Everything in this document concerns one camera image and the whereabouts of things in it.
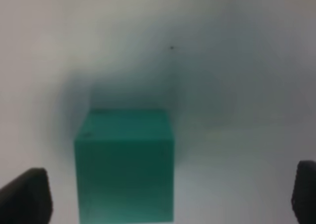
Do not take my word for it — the green cube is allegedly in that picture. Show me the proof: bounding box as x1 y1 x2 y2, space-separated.
74 109 175 224

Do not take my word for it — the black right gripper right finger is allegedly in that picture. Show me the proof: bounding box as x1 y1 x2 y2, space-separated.
291 160 316 224

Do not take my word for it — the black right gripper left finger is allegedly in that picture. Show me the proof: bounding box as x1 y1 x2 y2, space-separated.
0 168 53 224

